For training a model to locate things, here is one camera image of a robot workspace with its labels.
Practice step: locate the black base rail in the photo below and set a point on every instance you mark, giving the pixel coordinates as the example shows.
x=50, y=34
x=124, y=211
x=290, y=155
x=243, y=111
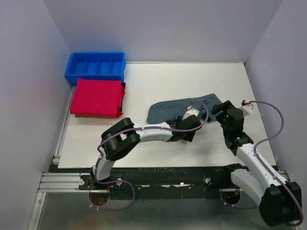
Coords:
x=162, y=183

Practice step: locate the grey blue t shirt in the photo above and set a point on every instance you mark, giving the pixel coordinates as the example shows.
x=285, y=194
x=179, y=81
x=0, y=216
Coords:
x=171, y=110

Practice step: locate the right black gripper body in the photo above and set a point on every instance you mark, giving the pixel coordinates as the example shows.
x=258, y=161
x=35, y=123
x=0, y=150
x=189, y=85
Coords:
x=221, y=117

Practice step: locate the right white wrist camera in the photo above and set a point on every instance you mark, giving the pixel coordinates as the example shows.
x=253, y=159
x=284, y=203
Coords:
x=246, y=107

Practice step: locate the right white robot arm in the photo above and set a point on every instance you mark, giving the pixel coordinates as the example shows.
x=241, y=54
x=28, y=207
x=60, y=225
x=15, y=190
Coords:
x=279, y=200

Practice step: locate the blue plastic divided bin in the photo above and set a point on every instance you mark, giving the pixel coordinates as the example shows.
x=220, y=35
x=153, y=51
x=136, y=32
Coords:
x=108, y=66

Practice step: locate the aluminium extrusion frame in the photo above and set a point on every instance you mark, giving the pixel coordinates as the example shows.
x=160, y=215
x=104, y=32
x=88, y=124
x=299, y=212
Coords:
x=53, y=182

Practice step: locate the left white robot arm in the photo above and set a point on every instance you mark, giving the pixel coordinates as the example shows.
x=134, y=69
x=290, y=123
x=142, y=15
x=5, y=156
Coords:
x=124, y=136

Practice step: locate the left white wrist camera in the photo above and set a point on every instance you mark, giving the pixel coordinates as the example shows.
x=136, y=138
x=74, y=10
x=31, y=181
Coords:
x=190, y=111

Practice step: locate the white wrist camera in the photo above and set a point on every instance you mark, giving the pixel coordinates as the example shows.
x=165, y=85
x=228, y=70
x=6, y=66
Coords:
x=190, y=111
x=246, y=107

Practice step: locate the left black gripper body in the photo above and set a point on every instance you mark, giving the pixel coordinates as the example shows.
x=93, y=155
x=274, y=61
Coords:
x=188, y=137

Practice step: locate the folded magenta t shirt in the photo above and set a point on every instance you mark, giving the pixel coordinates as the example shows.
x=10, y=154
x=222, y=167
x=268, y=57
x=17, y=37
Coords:
x=96, y=98

